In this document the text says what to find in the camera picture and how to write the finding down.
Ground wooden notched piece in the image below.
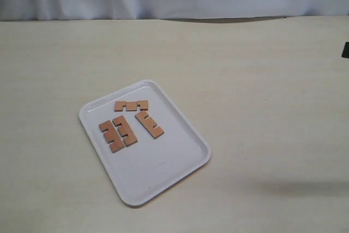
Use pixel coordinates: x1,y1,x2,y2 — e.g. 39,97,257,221
99,121,124,153
114,100,149,112
135,111,164,139
112,116,137,147

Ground white plastic tray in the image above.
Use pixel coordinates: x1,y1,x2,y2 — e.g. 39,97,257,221
79,80,211,207

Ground dark object at edge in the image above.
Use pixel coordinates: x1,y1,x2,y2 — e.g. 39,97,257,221
341,41,349,58

